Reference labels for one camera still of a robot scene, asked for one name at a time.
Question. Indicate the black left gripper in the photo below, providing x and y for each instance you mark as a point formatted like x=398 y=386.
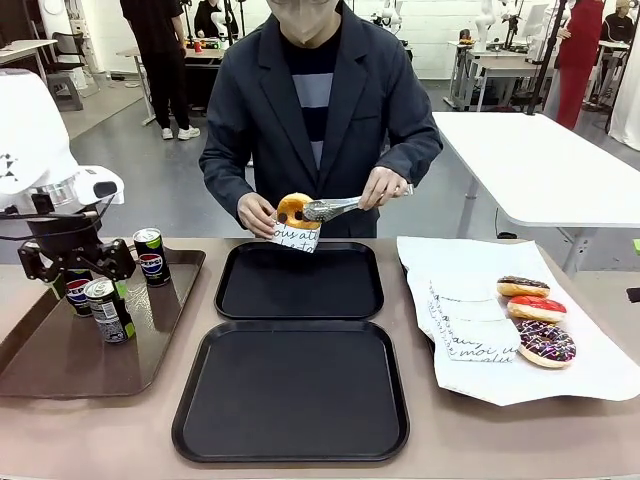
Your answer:
x=65 y=235

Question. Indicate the seated person with cap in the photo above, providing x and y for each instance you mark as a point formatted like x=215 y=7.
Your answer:
x=616 y=25

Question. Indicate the person's right hand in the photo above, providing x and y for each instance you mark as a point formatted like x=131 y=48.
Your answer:
x=255 y=215

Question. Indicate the black Pepsi can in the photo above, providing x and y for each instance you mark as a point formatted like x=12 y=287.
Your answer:
x=77 y=295
x=152 y=262

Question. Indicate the person's left forearm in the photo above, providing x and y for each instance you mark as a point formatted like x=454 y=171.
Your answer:
x=415 y=150

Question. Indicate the brown plastic tray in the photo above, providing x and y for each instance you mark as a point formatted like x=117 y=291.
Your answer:
x=75 y=365

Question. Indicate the paper-covered black tray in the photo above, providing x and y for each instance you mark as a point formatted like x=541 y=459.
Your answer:
x=430 y=342

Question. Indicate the background desk with equipment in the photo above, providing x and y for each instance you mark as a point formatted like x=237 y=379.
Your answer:
x=200 y=65

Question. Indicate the metal serving tongs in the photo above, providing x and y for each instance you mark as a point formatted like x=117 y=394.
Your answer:
x=330 y=206

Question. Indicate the white background work table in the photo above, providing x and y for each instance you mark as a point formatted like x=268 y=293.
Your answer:
x=500 y=65

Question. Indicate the large black serving tray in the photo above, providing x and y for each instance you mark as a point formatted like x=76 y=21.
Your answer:
x=290 y=390

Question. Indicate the red glazed donut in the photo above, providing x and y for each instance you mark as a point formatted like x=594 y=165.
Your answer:
x=537 y=306

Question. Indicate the person's dark jacket torso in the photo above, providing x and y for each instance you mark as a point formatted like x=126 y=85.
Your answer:
x=260 y=100

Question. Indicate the black office chair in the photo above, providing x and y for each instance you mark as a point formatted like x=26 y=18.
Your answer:
x=67 y=50

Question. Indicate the person's left hand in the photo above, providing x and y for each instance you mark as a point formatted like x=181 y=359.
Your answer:
x=380 y=185

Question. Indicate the person's right forearm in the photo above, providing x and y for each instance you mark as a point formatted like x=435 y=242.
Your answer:
x=225 y=175

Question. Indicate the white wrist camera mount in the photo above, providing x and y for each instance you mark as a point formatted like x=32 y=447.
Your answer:
x=116 y=196

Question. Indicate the small black edge object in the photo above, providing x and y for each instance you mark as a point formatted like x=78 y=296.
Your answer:
x=634 y=295

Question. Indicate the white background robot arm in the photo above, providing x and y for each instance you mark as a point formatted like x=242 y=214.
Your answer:
x=387 y=12
x=484 y=25

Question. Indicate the grey plastic stool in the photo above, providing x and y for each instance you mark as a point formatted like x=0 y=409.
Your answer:
x=65 y=90

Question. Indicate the black stand pole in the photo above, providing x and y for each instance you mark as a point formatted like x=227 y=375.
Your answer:
x=547 y=50

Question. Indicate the white curtain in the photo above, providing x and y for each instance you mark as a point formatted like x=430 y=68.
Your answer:
x=627 y=100

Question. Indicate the standing person in black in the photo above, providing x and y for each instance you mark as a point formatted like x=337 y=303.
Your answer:
x=160 y=50

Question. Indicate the yellow donut with chocolate dots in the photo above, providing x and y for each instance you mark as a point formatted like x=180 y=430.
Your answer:
x=287 y=205

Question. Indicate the black can with barcode side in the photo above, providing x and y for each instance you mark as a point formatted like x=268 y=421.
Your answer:
x=112 y=315

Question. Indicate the seated person in black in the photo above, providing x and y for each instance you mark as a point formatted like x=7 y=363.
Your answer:
x=210 y=17

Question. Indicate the purple sprinkle donut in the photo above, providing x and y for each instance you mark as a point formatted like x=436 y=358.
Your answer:
x=547 y=345

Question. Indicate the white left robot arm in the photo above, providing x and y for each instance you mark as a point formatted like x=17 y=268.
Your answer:
x=25 y=125

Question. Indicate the white paper sheet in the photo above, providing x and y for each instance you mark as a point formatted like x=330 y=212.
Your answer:
x=475 y=260

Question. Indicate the light wooden desk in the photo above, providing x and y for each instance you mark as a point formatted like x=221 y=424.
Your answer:
x=20 y=50

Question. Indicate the person in red apron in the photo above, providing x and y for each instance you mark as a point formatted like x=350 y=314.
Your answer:
x=577 y=50

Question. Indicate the small black serving tray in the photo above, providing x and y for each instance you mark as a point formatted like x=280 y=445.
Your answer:
x=280 y=285

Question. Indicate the chocolate glazed donut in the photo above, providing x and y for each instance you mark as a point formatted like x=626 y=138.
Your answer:
x=522 y=286

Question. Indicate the large white table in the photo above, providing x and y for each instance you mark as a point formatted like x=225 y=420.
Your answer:
x=540 y=165

